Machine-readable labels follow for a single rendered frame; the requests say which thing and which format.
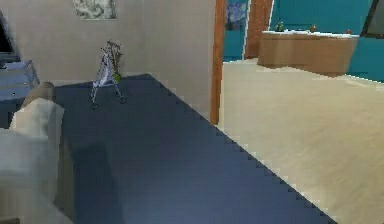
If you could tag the brown wooden room door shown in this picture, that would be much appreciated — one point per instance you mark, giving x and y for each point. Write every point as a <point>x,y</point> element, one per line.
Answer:
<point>258,26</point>

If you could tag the brown counter with white top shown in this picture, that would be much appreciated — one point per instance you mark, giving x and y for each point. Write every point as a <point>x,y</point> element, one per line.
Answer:
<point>306,50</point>

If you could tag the small orange brown object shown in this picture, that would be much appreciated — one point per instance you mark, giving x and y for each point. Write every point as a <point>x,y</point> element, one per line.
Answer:
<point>313,28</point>

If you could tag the cream white sofa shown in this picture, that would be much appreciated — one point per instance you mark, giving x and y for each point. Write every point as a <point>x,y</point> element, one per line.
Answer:
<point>30,146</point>

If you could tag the small red orange object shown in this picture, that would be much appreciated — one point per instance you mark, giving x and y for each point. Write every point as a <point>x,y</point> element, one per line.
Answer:
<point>348,31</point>

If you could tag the grey blue tv cabinet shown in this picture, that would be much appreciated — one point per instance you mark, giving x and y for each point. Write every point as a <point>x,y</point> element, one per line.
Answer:
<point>15,83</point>

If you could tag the black television set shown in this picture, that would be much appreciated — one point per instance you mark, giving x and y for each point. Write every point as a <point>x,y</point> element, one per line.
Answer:
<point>4,43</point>

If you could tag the dark framed window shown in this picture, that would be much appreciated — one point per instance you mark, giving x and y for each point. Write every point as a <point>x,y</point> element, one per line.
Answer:
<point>375,18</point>

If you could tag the brown wooden door frame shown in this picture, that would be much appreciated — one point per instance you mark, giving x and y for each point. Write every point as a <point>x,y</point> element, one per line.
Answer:
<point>218,60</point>

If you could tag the blue framed wall picture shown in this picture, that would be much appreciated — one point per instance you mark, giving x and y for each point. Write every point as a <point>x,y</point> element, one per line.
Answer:
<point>236,13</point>

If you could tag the grey framed wall picture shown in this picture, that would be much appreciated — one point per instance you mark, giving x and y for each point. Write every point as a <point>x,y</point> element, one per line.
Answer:
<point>95,8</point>

